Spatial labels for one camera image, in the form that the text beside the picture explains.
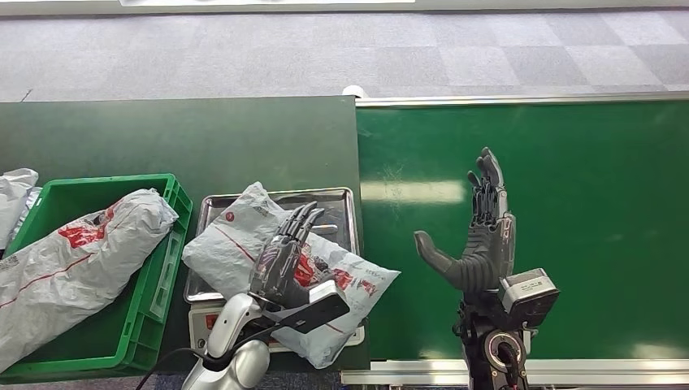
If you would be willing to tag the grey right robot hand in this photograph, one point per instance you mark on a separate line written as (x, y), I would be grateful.
(484, 258)

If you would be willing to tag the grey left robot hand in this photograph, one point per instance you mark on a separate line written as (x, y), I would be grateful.
(280, 269)

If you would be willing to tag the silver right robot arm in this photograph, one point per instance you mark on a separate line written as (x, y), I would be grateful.
(484, 344)

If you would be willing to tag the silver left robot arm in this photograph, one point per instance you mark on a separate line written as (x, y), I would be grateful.
(231, 328)

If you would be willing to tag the green conveyor belt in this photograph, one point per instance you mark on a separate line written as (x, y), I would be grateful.
(592, 215)

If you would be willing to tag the white conveyor roller cap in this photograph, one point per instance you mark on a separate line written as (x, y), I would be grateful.
(352, 91)

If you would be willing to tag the large grey red-printed mailer package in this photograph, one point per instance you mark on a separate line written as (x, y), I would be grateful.
(70, 274)

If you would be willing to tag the stainless steel scale tray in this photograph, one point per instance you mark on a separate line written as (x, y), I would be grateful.
(339, 210)

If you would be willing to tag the green plastic crate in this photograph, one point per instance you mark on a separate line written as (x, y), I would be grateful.
(116, 328)

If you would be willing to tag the plain white mailer bag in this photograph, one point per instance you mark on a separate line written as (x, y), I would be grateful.
(13, 202)

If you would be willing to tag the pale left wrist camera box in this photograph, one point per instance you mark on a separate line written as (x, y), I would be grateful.
(317, 312)

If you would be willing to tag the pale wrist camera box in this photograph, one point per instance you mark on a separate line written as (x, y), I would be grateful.
(317, 312)
(530, 293)

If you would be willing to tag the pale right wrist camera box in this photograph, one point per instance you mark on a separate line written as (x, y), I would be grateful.
(530, 293)

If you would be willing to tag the wide aluminium conveyor rail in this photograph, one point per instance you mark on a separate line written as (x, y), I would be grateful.
(409, 371)

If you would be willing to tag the thin aluminium conveyor rail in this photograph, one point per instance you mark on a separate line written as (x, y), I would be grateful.
(511, 99)

